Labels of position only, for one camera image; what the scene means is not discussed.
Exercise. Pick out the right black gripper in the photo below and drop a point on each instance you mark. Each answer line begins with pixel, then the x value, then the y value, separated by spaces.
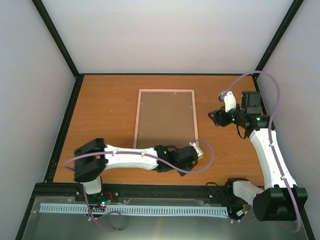
pixel 219 116

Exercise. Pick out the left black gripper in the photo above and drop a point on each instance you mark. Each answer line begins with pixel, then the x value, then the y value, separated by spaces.
pixel 188 167

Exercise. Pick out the pink picture frame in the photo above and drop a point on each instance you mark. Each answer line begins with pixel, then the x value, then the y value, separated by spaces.
pixel 165 117

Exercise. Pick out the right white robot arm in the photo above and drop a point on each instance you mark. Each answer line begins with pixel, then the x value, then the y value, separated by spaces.
pixel 280 199

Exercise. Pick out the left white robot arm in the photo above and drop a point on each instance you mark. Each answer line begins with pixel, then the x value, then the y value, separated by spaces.
pixel 95 157

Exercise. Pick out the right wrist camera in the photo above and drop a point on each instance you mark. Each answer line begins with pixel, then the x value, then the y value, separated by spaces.
pixel 229 100

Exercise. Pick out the black aluminium rail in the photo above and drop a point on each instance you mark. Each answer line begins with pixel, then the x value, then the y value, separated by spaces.
pixel 212 194

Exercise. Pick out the light blue cable duct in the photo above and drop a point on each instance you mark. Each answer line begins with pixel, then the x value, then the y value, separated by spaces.
pixel 137 210

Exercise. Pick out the metal base plate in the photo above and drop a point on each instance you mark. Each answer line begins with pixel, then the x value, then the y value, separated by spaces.
pixel 115 226

